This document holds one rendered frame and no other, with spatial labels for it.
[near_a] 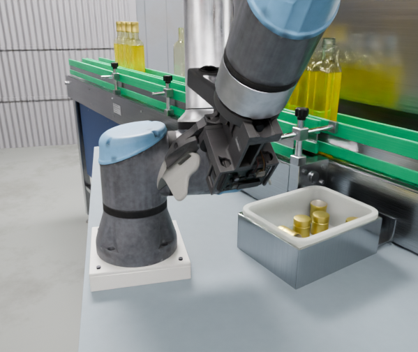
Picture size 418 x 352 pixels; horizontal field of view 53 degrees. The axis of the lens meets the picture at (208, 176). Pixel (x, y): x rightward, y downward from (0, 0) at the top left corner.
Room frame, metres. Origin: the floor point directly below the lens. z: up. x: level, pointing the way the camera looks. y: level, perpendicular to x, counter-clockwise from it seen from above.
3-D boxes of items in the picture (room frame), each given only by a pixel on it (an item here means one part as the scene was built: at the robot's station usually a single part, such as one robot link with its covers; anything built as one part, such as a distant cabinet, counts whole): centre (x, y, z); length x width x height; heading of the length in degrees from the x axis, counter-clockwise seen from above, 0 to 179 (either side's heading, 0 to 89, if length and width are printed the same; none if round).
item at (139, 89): (1.65, 0.28, 0.92); 1.75 x 0.01 x 0.08; 33
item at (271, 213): (0.74, -0.20, 0.80); 0.22 x 0.17 x 0.09; 123
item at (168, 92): (1.37, 0.15, 0.94); 0.07 x 0.04 x 0.13; 123
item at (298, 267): (0.76, -0.22, 0.79); 0.27 x 0.17 x 0.08; 123
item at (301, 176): (0.90, -0.23, 0.85); 0.09 x 0.04 x 0.07; 123
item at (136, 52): (1.95, 0.32, 1.02); 0.06 x 0.06 x 0.28; 33
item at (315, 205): (0.82, -0.24, 0.79); 0.04 x 0.04 x 0.04
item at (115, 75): (1.75, 0.40, 0.94); 0.07 x 0.04 x 0.13; 123
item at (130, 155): (0.70, 0.13, 0.95); 0.13 x 0.12 x 0.14; 99
